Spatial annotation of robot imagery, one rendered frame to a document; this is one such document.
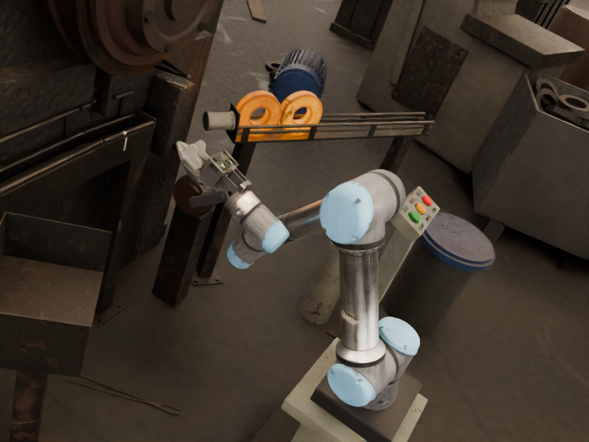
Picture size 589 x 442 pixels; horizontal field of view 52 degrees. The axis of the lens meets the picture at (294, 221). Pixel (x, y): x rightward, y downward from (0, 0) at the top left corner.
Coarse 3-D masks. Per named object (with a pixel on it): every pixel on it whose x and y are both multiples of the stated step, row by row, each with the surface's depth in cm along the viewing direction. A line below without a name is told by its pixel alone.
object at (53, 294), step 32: (0, 224) 114; (32, 224) 119; (64, 224) 120; (0, 256) 120; (32, 256) 124; (64, 256) 125; (96, 256) 126; (0, 288) 117; (32, 288) 119; (64, 288) 122; (96, 288) 125; (0, 320) 99; (32, 320) 100; (64, 320) 116; (0, 352) 103; (32, 352) 104; (64, 352) 105; (32, 384) 127; (32, 416) 134
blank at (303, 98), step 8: (288, 96) 194; (296, 96) 193; (304, 96) 194; (312, 96) 195; (280, 104) 195; (288, 104) 193; (296, 104) 194; (304, 104) 196; (312, 104) 197; (320, 104) 199; (288, 112) 195; (312, 112) 199; (320, 112) 201; (280, 120) 196; (288, 120) 197; (296, 120) 202; (304, 120) 202; (312, 120) 202; (288, 128) 199; (296, 128) 201; (304, 128) 202
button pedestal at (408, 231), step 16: (416, 208) 199; (432, 208) 206; (400, 224) 192; (416, 224) 193; (400, 240) 203; (384, 256) 208; (400, 256) 205; (384, 272) 210; (384, 288) 213; (336, 320) 233; (336, 336) 226
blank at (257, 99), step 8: (248, 96) 186; (256, 96) 186; (264, 96) 187; (272, 96) 188; (240, 104) 187; (248, 104) 186; (256, 104) 188; (264, 104) 189; (272, 104) 190; (240, 112) 187; (248, 112) 188; (272, 112) 192; (280, 112) 194; (240, 120) 189; (248, 120) 190; (256, 120) 195; (264, 120) 194; (272, 120) 194; (272, 128) 196; (256, 136) 196
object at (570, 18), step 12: (564, 12) 523; (576, 12) 519; (588, 12) 548; (552, 24) 541; (564, 24) 522; (576, 24) 513; (588, 24) 508; (564, 36) 522; (576, 36) 515; (588, 36) 511; (588, 48) 516; (588, 60) 521; (564, 72) 530; (576, 72) 527; (588, 72) 528; (576, 84) 534; (588, 84) 539
